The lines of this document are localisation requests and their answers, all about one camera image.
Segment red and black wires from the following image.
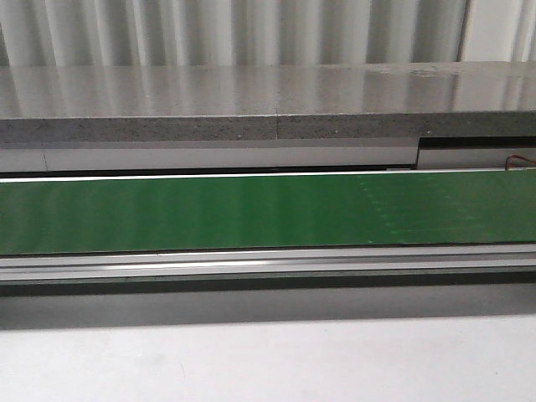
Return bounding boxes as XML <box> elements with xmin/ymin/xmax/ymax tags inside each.
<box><xmin>504</xmin><ymin>154</ymin><xmax>536</xmax><ymax>171</ymax></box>

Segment grey granite countertop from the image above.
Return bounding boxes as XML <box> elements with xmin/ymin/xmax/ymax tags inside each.
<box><xmin>1</xmin><ymin>62</ymin><xmax>535</xmax><ymax>143</ymax></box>

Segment white corrugated curtain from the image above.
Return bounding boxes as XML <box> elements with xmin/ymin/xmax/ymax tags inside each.
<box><xmin>1</xmin><ymin>1</ymin><xmax>535</xmax><ymax>66</ymax></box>

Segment green conveyor belt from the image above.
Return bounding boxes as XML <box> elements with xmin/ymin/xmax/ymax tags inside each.
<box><xmin>1</xmin><ymin>170</ymin><xmax>535</xmax><ymax>255</ymax></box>

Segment aluminium conveyor frame rail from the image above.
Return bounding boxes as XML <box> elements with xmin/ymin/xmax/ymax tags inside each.
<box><xmin>1</xmin><ymin>244</ymin><xmax>535</xmax><ymax>281</ymax></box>

